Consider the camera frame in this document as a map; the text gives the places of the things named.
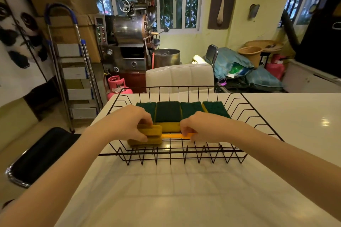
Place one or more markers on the person's left hand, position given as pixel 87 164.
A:
pixel 125 124

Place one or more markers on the person's right hand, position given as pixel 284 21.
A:
pixel 206 128

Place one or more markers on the person's right thumb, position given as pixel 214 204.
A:
pixel 186 130

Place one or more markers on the person's left thumb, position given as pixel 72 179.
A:
pixel 141 135

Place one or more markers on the person's right forearm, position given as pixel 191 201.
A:
pixel 287 163

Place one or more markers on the person's left forearm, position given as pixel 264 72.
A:
pixel 57 179

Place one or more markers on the green yellow scouring sponge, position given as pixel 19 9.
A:
pixel 148 108
pixel 190 108
pixel 216 108
pixel 168 116

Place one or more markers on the white padded chair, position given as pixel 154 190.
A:
pixel 180 77

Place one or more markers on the pink gas cylinder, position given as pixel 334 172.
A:
pixel 117 85

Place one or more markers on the steel cooling drum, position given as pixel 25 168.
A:
pixel 166 58

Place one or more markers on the black folding chair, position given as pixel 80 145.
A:
pixel 211 54

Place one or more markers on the blue plastic bag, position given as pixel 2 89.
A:
pixel 262 80
pixel 229 60

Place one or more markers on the metal step ladder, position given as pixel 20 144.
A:
pixel 73 69

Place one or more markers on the tan plastic bucket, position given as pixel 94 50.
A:
pixel 250 54

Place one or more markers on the black padded stool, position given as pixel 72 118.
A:
pixel 40 156

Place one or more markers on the steel coffee roaster machine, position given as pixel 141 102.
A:
pixel 130 30

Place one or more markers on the white chest freezer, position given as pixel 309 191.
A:
pixel 309 77

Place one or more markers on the panda print banner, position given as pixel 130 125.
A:
pixel 20 46

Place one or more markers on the grey wall lamp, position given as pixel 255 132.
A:
pixel 253 10

